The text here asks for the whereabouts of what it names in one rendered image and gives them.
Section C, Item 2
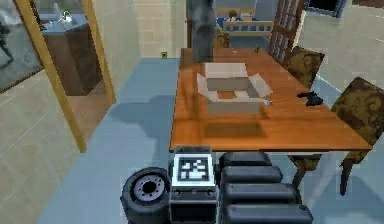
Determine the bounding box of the brown cabinet with blue top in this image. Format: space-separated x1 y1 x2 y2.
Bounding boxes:
39 13 105 97

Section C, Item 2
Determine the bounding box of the dark framed window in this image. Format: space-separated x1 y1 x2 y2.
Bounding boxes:
304 0 348 19

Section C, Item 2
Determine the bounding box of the white slatted bed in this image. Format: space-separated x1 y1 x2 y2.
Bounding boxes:
215 8 275 38

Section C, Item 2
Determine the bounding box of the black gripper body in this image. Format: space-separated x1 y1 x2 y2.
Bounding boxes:
120 166 172 224

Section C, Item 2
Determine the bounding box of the brown wooden dining table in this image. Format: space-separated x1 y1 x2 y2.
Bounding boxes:
169 47 373 154

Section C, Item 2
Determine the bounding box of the brown paned room door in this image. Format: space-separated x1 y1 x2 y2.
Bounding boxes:
267 0 305 64

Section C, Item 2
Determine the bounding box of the small black object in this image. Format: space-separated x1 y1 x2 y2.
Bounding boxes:
296 91 324 108

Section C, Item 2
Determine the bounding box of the brown patterned dining chair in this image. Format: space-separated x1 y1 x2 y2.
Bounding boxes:
288 76 384 197
213 32 231 49
282 45 326 90

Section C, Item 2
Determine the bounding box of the open white cardboard box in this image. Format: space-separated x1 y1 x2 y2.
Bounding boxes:
196 62 274 116

